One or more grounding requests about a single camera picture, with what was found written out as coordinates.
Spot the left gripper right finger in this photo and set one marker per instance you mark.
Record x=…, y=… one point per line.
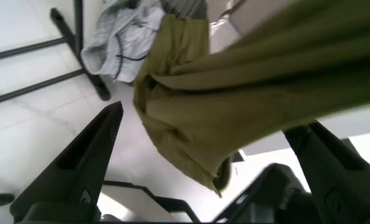
x=344, y=174

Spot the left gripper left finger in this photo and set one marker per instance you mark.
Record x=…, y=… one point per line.
x=79, y=168

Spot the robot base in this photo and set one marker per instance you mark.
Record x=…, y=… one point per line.
x=275, y=186

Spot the black clothes rack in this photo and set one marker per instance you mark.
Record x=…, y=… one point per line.
x=95, y=84

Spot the green long-sleeved shirt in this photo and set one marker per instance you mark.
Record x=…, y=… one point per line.
x=235, y=93

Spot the pale grey ribbed garment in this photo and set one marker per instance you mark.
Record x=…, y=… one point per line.
x=132, y=40

